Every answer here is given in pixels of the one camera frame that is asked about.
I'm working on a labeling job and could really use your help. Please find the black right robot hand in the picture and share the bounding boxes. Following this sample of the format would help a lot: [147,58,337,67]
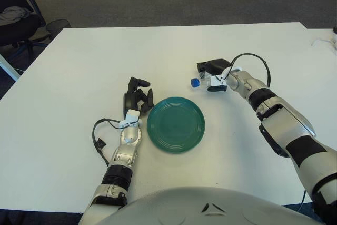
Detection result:
[196,58,232,93]

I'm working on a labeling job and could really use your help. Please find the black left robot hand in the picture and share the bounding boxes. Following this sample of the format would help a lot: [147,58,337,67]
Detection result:
[123,76,155,116]

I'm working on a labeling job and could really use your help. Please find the clear bottle blue cap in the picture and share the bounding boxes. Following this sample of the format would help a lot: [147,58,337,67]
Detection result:
[190,71,214,89]

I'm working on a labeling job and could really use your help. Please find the green round plate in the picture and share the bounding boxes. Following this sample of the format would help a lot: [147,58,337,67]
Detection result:
[146,96,206,154]

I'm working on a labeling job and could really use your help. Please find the black mesh wastebasket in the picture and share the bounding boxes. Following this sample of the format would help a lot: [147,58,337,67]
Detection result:
[46,18,72,37]

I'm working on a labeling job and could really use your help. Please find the grey robot torso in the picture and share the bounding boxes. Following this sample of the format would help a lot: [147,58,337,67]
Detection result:
[104,185,324,225]

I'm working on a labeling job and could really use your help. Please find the white table leg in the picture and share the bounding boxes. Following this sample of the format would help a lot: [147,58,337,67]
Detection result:
[0,52,21,81]

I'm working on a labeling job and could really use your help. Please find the black office chair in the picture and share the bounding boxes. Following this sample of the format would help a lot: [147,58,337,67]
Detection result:
[0,0,51,52]

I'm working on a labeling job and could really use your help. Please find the grey cloth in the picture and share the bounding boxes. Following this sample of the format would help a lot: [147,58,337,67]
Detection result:
[0,5,34,23]

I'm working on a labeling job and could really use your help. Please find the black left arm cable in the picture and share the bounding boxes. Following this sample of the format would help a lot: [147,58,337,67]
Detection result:
[92,118,143,167]

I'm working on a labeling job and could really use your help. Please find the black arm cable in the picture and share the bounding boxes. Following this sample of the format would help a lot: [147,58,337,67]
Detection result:
[229,53,271,89]
[92,118,143,167]

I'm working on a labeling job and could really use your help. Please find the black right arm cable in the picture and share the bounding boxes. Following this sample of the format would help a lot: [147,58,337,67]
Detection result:
[229,53,271,89]

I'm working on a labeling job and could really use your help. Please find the white cord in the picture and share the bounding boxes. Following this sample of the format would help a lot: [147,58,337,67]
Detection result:
[312,36,337,47]

